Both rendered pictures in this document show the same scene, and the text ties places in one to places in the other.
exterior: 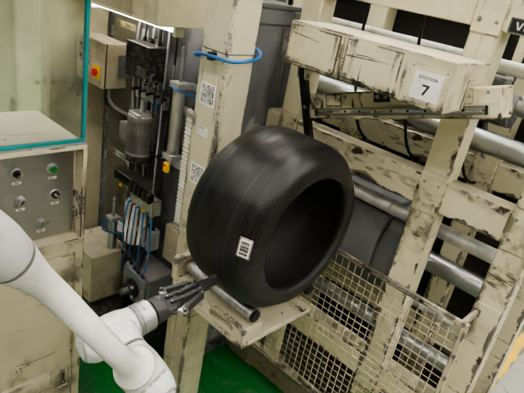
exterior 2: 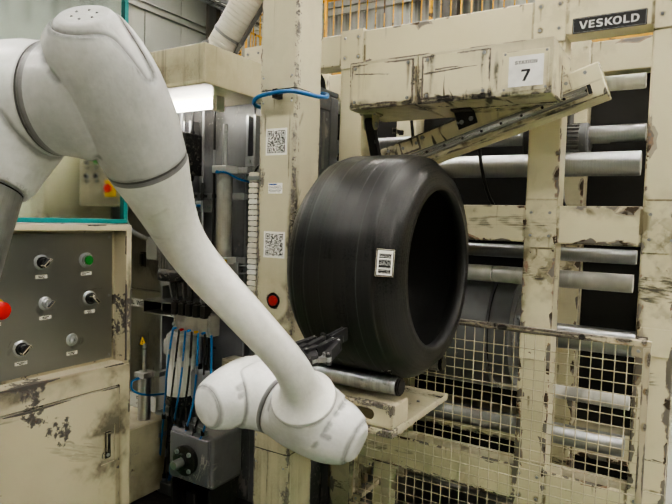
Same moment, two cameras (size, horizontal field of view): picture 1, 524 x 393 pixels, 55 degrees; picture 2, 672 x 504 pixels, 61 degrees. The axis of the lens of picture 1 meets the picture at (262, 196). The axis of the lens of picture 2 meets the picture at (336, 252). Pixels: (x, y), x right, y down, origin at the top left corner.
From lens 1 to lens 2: 69 cm
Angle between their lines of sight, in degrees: 22
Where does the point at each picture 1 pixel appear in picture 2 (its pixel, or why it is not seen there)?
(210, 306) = not seen: hidden behind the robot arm
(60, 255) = (101, 388)
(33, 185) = (62, 281)
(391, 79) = (484, 79)
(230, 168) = (337, 186)
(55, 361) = not seen: outside the picture
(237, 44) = (304, 78)
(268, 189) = (395, 188)
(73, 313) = (228, 280)
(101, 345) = (270, 332)
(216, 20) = (276, 56)
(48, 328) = not seen: outside the picture
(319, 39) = (387, 70)
